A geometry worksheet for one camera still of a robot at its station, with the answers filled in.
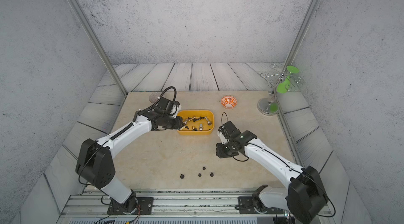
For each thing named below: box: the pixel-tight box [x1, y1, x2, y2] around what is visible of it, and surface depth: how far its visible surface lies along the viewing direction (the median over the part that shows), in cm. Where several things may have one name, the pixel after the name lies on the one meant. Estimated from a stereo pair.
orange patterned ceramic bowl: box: [220, 95, 238, 109], surface depth 114 cm
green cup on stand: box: [276, 65, 300, 94], surface depth 98 cm
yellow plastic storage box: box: [176, 109, 215, 136], surface depth 104 cm
